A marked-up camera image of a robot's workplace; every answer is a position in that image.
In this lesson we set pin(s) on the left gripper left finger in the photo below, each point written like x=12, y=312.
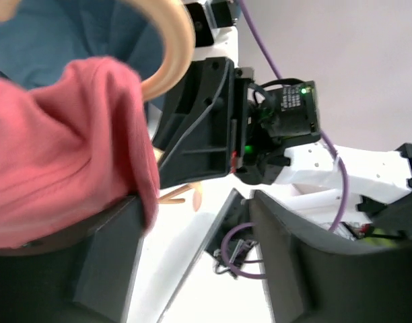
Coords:
x=84, y=273

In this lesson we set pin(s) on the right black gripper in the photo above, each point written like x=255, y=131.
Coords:
x=203, y=128

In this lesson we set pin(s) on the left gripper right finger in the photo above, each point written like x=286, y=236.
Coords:
x=314, y=275

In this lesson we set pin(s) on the beige wooden hanger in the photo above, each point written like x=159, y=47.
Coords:
x=175, y=26

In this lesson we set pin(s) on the red t shirt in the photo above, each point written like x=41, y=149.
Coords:
x=69, y=150

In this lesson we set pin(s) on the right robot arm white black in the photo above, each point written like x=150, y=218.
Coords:
x=285, y=145

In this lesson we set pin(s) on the teal t shirt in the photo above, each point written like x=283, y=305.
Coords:
x=45, y=35

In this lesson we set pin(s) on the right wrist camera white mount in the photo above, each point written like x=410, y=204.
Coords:
x=210, y=16

